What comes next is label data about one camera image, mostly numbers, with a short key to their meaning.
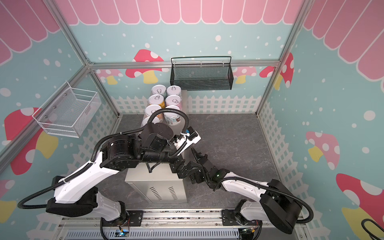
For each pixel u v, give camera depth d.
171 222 0.74
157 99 0.72
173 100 0.71
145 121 0.63
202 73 0.95
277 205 0.42
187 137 0.43
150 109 0.66
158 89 0.76
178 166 0.45
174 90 0.76
